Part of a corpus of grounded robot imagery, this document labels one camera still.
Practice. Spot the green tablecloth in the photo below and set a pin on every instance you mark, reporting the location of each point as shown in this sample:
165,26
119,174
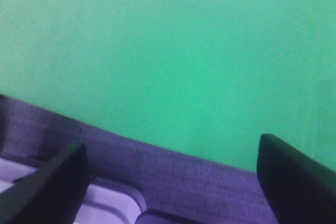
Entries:
202,77

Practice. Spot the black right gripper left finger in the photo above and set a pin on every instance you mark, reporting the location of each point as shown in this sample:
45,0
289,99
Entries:
53,193

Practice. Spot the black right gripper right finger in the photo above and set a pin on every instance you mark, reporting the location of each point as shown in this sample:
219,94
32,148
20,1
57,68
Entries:
297,188

